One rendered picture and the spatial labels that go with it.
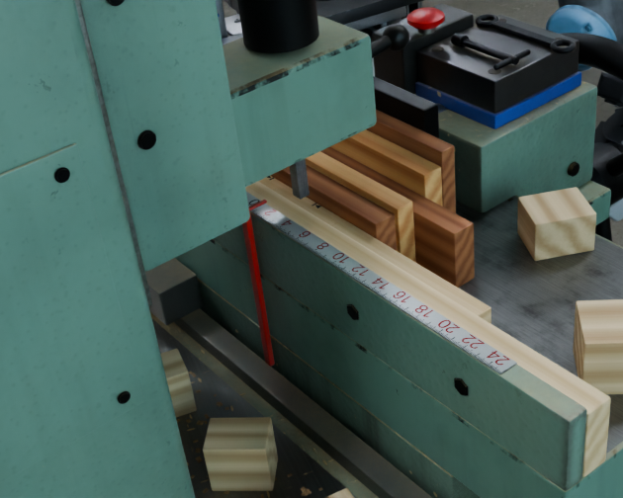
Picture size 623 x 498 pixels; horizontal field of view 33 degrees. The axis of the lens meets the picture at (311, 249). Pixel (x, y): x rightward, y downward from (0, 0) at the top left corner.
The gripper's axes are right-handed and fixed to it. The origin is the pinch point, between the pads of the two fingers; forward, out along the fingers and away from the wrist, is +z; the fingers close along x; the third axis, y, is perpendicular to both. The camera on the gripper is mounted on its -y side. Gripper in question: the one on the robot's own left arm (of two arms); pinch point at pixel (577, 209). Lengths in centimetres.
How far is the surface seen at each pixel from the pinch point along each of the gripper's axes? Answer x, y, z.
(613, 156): -8.3, -13.4, -1.5
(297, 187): -7.1, -41.8, 22.8
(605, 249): -22.8, -28.7, 12.3
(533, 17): 151, 144, -105
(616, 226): 58, 105, -39
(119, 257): -18, -59, 35
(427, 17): -3.3, -38.8, 4.9
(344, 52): -10, -49, 15
